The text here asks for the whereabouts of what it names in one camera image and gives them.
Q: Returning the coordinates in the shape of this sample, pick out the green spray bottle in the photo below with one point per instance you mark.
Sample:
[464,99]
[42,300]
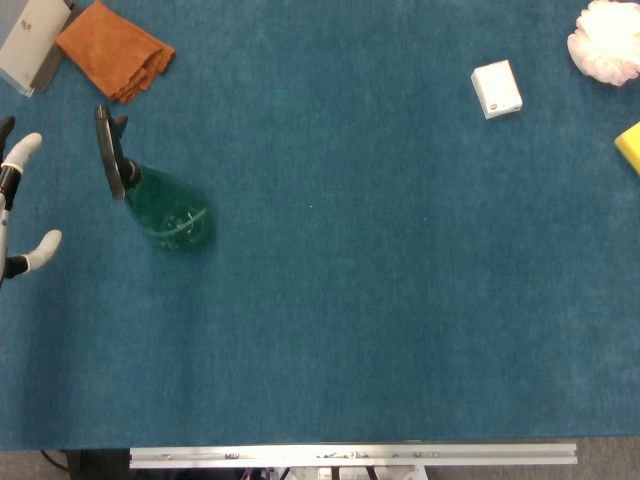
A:
[165,205]

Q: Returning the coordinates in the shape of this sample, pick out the small white box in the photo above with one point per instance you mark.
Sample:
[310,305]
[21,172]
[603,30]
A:
[496,89]

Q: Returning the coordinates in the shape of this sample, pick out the white pink bath pouf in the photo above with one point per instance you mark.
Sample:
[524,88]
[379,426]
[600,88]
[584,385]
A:
[605,42]

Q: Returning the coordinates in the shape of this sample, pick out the orange folded cloth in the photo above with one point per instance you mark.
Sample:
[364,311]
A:
[112,55]

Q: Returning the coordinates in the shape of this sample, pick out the grey white box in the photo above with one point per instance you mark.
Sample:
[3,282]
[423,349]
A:
[30,42]

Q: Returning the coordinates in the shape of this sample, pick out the yellow sponge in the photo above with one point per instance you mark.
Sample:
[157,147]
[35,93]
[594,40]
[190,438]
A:
[631,147]

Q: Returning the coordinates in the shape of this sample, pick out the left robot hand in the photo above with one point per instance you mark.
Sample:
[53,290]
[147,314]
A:
[25,150]

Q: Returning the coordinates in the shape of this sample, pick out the aluminium frame rail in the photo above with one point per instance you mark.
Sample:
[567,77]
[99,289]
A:
[350,455]

